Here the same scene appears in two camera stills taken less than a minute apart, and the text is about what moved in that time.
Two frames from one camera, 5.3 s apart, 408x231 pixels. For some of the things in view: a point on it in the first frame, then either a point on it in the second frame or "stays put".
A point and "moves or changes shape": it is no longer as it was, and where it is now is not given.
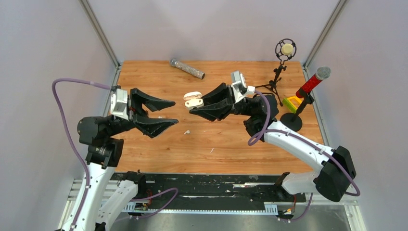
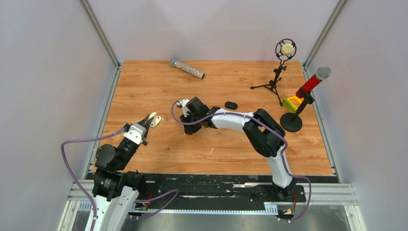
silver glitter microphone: x=190 y=70 stays put
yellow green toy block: x=292 y=103 stays put
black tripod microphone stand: x=286 y=49 stays put
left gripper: x=150 y=125 -> x=145 y=122
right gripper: x=223 y=93 -> x=190 y=130
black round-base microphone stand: x=291 y=121 stays put
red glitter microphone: x=323 y=73 stays put
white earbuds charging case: x=193 y=99 moves or changes shape
